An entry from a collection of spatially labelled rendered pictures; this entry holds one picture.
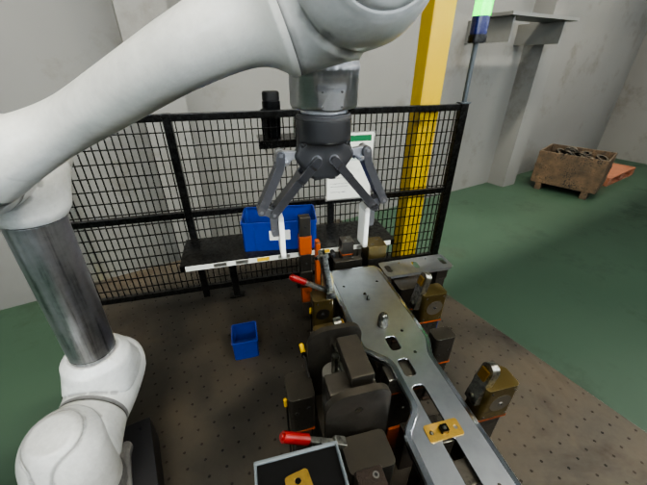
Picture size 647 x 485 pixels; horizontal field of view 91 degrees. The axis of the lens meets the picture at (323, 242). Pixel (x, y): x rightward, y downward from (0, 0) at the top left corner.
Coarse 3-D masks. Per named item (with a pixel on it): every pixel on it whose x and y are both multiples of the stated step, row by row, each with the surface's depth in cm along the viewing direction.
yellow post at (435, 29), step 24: (432, 0) 124; (456, 0) 125; (432, 24) 127; (432, 48) 131; (432, 72) 136; (432, 96) 141; (408, 144) 155; (432, 144) 152; (408, 168) 158; (408, 240) 177
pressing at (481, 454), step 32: (352, 288) 116; (384, 288) 116; (352, 320) 101; (416, 320) 102; (384, 352) 90; (416, 384) 82; (448, 384) 82; (416, 416) 74; (448, 416) 74; (416, 448) 68; (480, 448) 68; (448, 480) 63; (480, 480) 63; (512, 480) 63
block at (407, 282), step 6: (396, 282) 122; (402, 282) 122; (408, 282) 122; (414, 282) 122; (396, 288) 122; (402, 288) 119; (408, 288) 119; (414, 288) 119; (402, 294) 120; (408, 294) 120; (408, 300) 122; (408, 306) 123; (402, 330) 130; (396, 342) 132
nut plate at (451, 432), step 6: (450, 420) 73; (456, 420) 73; (426, 426) 72; (432, 426) 72; (438, 426) 72; (450, 426) 72; (426, 432) 71; (438, 432) 71; (444, 432) 70; (450, 432) 71; (456, 432) 71; (462, 432) 71; (432, 438) 70; (438, 438) 70; (444, 438) 70; (450, 438) 70
